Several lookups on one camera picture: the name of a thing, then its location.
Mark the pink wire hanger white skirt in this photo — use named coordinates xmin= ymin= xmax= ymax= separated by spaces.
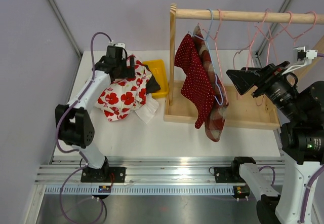
xmin=278 ymin=11 xmax=317 ymax=45

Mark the blue wire hanger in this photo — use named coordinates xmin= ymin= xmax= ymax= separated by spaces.
xmin=187 ymin=8 xmax=226 ymax=106

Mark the pink wire hanger grey skirt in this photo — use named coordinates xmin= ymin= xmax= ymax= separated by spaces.
xmin=266 ymin=11 xmax=293 ymax=65

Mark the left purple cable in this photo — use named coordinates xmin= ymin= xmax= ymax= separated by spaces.
xmin=55 ymin=31 xmax=113 ymax=224

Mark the white slotted cable duct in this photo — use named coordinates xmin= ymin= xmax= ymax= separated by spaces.
xmin=45 ymin=185 xmax=234 ymax=196

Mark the small circuit board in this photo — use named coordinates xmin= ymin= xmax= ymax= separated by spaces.
xmin=98 ymin=185 xmax=111 ymax=193

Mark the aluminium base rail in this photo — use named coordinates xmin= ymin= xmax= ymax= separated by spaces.
xmin=35 ymin=156 xmax=233 ymax=186

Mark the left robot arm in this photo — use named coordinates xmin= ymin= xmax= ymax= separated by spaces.
xmin=55 ymin=43 xmax=135 ymax=184

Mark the pink wire hanger plaid skirt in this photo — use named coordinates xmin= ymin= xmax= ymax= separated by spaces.
xmin=197 ymin=9 xmax=227 ymax=103

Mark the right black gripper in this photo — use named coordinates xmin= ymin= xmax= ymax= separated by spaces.
xmin=227 ymin=60 xmax=304 ymax=120

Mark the dark grey dotted skirt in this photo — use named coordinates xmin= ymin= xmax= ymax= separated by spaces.
xmin=146 ymin=74 xmax=161 ymax=94

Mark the dark red polka dot skirt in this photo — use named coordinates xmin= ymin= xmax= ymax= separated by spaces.
xmin=175 ymin=34 xmax=215 ymax=129

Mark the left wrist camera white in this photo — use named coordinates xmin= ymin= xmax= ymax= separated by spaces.
xmin=108 ymin=41 xmax=126 ymax=49

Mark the yellow plastic tray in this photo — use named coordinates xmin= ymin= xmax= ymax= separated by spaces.
xmin=143 ymin=59 xmax=169 ymax=99

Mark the pink wire hanger floral skirt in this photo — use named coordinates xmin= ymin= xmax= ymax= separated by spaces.
xmin=232 ymin=9 xmax=272 ymax=70

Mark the red plaid skirt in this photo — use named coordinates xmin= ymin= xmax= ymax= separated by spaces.
xmin=192 ymin=25 xmax=229 ymax=142

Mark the wooden clothes rack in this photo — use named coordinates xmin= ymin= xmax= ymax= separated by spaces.
xmin=164 ymin=4 xmax=323 ymax=130

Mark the white red floral skirt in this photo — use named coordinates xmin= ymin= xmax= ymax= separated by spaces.
xmin=95 ymin=54 xmax=152 ymax=122

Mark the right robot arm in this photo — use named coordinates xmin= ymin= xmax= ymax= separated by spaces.
xmin=210 ymin=61 xmax=323 ymax=223

